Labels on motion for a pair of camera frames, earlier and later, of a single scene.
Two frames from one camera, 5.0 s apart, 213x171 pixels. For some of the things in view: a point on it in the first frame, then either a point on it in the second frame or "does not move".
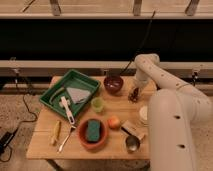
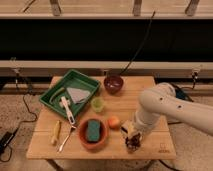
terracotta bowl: x=82 y=134 does not move
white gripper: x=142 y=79 → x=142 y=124
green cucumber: x=58 y=91 does not move
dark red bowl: x=113 y=84 does not move
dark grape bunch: x=134 y=95 → x=133 y=142
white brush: x=65 y=104 does not move
